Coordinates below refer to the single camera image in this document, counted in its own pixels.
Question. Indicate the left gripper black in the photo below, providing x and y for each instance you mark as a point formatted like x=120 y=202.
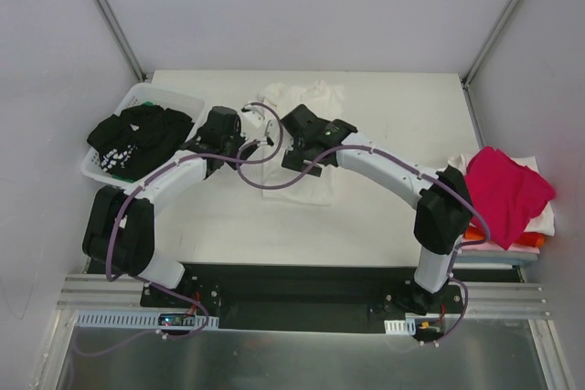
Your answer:
x=247 y=151

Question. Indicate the white plastic laundry basket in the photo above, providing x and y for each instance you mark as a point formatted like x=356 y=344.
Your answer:
x=139 y=94

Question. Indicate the aluminium rail profile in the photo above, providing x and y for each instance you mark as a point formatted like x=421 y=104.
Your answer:
x=496 y=300

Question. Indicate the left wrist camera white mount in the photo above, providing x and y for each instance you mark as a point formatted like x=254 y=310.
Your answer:
x=255 y=118

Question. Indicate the aluminium frame post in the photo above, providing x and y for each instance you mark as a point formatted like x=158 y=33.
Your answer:
x=110 y=19
x=496 y=30

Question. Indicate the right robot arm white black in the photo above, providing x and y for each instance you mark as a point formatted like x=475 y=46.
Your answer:
x=440 y=198

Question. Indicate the left aluminium frame post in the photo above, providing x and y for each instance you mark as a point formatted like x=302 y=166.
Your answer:
x=110 y=19

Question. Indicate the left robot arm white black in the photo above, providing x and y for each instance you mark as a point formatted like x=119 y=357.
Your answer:
x=121 y=226

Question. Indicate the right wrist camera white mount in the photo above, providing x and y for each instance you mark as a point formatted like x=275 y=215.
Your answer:
x=272 y=135

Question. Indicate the white folded t-shirt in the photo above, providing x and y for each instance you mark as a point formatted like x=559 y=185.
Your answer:
x=544 y=222

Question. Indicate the grey cable duct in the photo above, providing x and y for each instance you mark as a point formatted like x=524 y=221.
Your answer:
x=400 y=327
x=147 y=320

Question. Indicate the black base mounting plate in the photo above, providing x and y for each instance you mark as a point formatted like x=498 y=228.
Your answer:
x=315 y=299

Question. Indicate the right aluminium frame post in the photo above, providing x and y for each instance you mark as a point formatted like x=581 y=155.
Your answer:
x=496 y=30

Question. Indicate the orange folded t-shirt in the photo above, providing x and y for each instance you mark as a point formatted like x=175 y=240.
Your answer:
x=529 y=239

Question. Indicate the light blue folded t-shirt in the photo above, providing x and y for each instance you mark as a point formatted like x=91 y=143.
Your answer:
x=496 y=257

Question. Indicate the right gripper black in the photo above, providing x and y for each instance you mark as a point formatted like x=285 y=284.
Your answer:
x=295 y=158

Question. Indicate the right grey cable duct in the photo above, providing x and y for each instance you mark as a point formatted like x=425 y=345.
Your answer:
x=400 y=327

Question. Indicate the left grey cable duct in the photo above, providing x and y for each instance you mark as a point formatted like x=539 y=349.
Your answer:
x=147 y=320

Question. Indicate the black printed t-shirt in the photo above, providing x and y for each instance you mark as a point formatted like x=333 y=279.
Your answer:
x=171 y=128

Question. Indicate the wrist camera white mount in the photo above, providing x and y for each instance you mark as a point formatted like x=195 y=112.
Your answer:
x=272 y=135
x=255 y=118

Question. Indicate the magenta t-shirt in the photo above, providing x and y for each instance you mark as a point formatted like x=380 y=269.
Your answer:
x=505 y=194

